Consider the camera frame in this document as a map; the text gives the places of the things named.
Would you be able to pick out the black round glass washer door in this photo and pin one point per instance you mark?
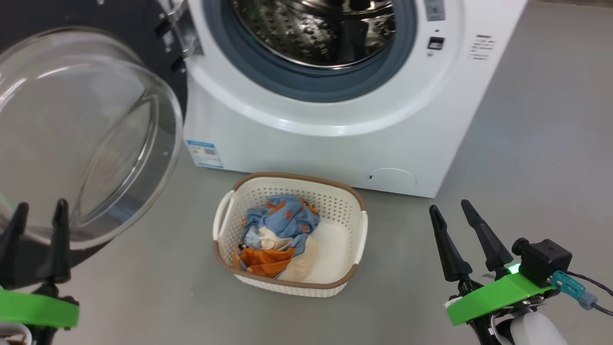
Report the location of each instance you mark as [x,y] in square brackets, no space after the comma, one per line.
[86,134]

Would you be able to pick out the blue white energy label sticker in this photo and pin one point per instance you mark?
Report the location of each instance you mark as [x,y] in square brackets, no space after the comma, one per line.
[205,153]

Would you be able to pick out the grey warning sticker on washer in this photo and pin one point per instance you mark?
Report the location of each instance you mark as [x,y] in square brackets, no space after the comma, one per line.
[434,9]

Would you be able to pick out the cream white garment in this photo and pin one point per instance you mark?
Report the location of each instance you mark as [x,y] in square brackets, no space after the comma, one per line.
[306,263]

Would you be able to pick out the blue garment with orange print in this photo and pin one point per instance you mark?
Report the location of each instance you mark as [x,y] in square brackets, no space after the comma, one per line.
[287,220]

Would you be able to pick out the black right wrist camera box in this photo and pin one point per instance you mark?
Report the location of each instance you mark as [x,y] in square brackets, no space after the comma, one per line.
[543,261]

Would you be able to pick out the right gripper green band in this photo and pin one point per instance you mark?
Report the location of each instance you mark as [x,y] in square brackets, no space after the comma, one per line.
[493,297]

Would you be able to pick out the white front-load washing machine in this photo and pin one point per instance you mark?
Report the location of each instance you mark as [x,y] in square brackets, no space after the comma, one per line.
[335,143]

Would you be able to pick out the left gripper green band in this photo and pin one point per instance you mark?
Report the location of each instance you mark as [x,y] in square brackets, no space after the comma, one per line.
[38,309]

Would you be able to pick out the cream laundry basket brown rim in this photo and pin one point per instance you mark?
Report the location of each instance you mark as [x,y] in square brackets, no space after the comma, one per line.
[345,249]

